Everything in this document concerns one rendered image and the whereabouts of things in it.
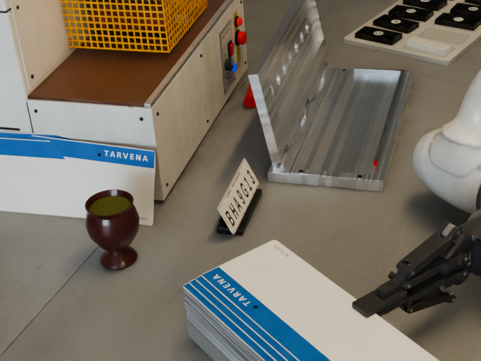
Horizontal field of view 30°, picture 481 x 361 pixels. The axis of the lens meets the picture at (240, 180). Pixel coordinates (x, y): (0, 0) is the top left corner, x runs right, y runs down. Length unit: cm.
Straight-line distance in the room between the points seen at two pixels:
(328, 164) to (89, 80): 45
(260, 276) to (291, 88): 57
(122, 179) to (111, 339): 33
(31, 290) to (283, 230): 41
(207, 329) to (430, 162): 46
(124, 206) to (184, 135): 29
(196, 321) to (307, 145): 54
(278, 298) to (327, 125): 62
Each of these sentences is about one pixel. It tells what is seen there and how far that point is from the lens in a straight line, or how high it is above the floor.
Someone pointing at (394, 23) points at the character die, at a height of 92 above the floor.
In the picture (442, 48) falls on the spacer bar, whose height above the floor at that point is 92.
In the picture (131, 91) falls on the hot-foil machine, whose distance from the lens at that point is 154.
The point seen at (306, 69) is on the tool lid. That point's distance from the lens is 180.
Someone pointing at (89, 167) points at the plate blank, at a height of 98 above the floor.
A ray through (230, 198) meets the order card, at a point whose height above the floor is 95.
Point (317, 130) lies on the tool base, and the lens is 173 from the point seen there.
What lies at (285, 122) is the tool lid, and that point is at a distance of 163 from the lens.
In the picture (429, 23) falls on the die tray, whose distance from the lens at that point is 222.
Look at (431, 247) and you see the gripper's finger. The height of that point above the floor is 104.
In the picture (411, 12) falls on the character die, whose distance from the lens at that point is 226.
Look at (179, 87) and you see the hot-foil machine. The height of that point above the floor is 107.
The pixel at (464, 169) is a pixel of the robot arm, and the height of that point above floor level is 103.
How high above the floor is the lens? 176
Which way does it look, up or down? 32 degrees down
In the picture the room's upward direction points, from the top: 5 degrees counter-clockwise
